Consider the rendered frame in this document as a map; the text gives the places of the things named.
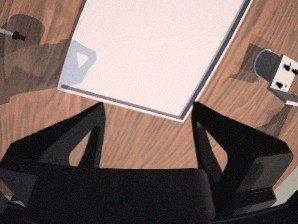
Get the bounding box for blue electric screwdriver body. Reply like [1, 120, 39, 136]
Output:
[0, 28, 14, 36]

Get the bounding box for black screw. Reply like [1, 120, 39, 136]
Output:
[12, 32, 26, 41]
[292, 69, 298, 75]
[284, 65, 291, 71]
[276, 82, 283, 89]

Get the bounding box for white shallow tray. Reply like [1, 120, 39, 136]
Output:
[57, 0, 253, 122]

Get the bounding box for white l-shaped bracket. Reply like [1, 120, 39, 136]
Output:
[267, 54, 298, 106]

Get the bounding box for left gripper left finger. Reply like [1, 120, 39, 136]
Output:
[4, 102, 106, 168]

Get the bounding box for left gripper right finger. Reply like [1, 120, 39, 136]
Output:
[191, 101, 294, 219]

